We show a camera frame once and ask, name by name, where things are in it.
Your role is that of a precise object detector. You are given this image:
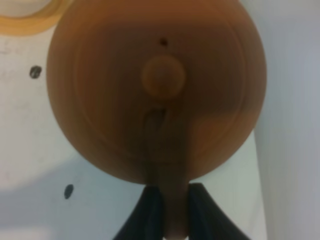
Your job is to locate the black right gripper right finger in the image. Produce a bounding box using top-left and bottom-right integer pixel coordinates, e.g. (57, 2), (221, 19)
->
(188, 183), (248, 240)

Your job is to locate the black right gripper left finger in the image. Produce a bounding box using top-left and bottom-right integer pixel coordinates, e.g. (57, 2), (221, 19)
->
(114, 185), (165, 240)

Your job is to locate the brown clay teapot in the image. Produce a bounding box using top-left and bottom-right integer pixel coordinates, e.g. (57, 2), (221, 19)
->
(46, 0), (267, 240)

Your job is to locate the orange coaster far left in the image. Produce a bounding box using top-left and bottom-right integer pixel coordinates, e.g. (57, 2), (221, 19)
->
(0, 0), (72, 36)

